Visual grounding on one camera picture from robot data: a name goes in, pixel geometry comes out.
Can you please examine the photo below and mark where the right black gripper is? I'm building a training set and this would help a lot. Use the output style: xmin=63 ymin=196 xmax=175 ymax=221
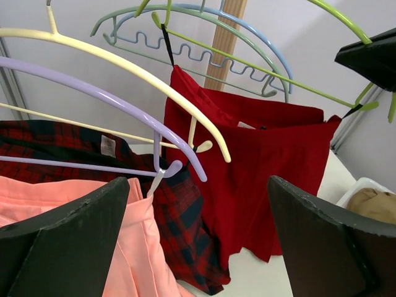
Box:
xmin=335 ymin=28 xmax=396 ymax=92

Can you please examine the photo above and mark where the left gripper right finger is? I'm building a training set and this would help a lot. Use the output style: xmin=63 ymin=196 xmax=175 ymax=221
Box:
xmin=267 ymin=176 xmax=395 ymax=296

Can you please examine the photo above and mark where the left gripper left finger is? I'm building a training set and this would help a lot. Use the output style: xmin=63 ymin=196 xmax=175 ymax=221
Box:
xmin=1 ymin=178 xmax=130 ymax=296

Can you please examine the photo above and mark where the lime green hanger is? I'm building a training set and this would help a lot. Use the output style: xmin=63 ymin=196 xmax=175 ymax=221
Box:
xmin=134 ymin=1 xmax=395 ymax=123

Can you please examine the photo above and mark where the pink pleated skirt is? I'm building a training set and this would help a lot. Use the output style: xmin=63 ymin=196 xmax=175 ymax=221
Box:
xmin=1 ymin=177 xmax=192 ymax=297

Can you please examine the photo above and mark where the red black plaid skirt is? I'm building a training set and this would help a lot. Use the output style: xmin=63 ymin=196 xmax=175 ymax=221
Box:
xmin=1 ymin=120 xmax=230 ymax=295

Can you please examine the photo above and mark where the lilac hanger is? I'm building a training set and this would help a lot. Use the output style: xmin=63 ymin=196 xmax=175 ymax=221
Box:
xmin=1 ymin=57 xmax=207 ymax=182

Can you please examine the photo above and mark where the light blue hanger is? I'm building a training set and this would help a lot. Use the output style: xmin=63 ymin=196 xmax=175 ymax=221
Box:
xmin=91 ymin=1 xmax=293 ymax=102

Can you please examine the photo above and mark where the mint green hanger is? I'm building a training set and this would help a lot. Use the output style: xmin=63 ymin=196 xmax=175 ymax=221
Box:
xmin=90 ymin=12 xmax=287 ymax=89

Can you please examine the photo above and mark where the cream yellow hanger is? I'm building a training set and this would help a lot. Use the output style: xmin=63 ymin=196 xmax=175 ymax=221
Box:
xmin=1 ymin=4 xmax=231 ymax=163

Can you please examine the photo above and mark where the tan garment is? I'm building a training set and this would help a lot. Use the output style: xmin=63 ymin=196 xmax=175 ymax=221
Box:
xmin=346 ymin=188 xmax=395 ymax=224

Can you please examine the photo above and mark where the white plastic basket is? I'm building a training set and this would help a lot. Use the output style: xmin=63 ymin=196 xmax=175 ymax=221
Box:
xmin=336 ymin=178 xmax=394 ymax=209

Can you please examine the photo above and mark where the wooden clothes rack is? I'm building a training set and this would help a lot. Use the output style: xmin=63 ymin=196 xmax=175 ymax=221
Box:
xmin=204 ymin=0 xmax=247 ymax=90

